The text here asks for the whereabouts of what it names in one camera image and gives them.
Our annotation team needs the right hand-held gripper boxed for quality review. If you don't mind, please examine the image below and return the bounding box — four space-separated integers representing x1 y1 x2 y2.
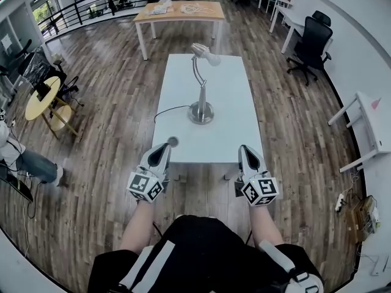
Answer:
234 144 280 208

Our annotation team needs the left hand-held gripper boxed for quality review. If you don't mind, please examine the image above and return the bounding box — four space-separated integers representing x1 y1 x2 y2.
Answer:
126 142 172 204

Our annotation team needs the silver desk lamp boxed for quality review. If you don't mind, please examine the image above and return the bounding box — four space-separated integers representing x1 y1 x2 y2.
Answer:
187 43 222 125

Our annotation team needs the person's right forearm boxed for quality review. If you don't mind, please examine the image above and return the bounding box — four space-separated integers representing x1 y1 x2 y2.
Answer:
249 205 283 247

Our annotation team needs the person's left forearm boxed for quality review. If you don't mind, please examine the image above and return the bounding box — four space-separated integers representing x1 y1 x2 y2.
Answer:
120 200 155 251

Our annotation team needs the white rectangular table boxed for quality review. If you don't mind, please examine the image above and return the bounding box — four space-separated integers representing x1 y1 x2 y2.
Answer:
152 53 265 181

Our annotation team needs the person's black white-striped clothing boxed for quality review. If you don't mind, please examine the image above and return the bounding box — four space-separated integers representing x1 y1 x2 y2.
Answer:
91 214 324 293

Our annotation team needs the cardboard box with electronics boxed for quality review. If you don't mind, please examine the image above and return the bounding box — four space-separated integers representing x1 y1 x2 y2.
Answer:
345 195 381 244

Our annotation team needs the yellow round two-tier table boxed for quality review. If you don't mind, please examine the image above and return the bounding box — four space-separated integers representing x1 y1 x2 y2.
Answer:
24 76 79 140

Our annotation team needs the black flat device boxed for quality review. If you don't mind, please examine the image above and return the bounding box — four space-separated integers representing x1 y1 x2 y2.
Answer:
35 82 52 102

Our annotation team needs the black mesh office chair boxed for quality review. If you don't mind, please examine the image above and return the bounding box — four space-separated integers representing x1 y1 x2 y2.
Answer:
286 16 334 87

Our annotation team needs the wooden-top table with white legs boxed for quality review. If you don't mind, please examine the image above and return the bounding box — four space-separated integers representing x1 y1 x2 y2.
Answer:
133 1 226 61

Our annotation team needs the black plastic-wrapped chair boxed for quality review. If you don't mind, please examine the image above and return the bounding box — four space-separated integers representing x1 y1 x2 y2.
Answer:
16 46 80 103

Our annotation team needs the pile of papers and tissues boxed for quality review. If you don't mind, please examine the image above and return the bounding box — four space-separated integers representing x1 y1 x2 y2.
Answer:
144 0 177 15

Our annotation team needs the black office chair with headrest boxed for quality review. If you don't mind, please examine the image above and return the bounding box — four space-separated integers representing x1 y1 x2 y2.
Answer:
311 10 332 27

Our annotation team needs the black metal railing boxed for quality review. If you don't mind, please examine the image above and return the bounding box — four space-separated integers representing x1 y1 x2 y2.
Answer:
32 0 175 41

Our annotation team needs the black cable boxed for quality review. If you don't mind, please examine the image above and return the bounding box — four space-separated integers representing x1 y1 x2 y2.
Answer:
153 104 191 123

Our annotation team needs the white cable bundle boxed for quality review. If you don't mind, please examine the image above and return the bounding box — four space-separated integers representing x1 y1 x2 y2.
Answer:
180 2 216 14

